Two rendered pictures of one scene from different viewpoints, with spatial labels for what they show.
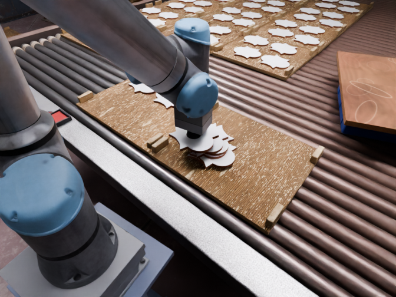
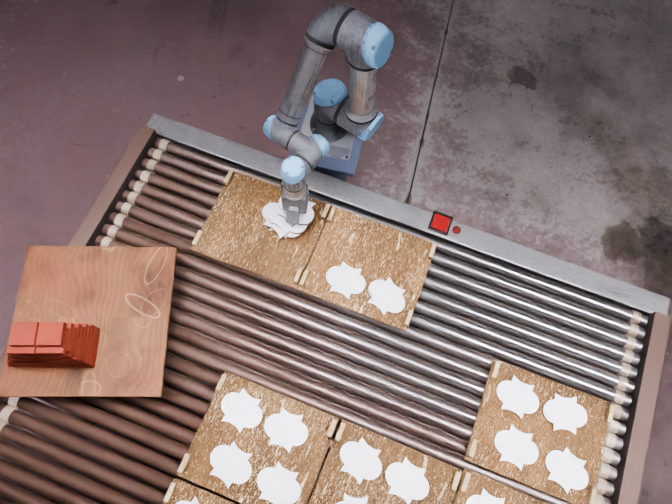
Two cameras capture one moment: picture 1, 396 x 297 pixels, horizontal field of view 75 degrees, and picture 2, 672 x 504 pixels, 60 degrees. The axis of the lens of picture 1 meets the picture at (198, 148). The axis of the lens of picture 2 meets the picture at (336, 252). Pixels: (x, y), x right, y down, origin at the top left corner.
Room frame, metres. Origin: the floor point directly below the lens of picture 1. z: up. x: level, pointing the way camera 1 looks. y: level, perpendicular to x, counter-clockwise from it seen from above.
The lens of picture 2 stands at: (1.45, -0.19, 2.91)
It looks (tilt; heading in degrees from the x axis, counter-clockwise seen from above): 69 degrees down; 157
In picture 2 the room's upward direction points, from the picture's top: 4 degrees clockwise
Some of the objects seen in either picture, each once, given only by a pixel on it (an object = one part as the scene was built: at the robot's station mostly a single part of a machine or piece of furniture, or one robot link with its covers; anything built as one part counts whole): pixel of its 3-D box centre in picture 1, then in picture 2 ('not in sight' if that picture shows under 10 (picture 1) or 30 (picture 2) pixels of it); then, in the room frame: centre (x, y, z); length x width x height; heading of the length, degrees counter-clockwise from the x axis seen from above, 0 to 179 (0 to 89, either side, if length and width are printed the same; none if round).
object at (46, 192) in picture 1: (49, 202); (331, 100); (0.25, 0.25, 1.13); 0.13 x 0.12 x 0.14; 35
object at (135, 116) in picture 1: (146, 105); (368, 266); (0.83, 0.20, 0.93); 0.41 x 0.35 x 0.02; 50
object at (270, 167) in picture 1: (236, 154); (263, 227); (0.56, -0.12, 0.93); 0.41 x 0.35 x 0.02; 50
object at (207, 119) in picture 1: (198, 103); (293, 202); (0.58, 0.00, 1.10); 0.12 x 0.09 x 0.16; 153
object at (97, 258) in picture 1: (73, 238); (329, 118); (0.24, 0.24, 1.01); 0.15 x 0.15 x 0.10
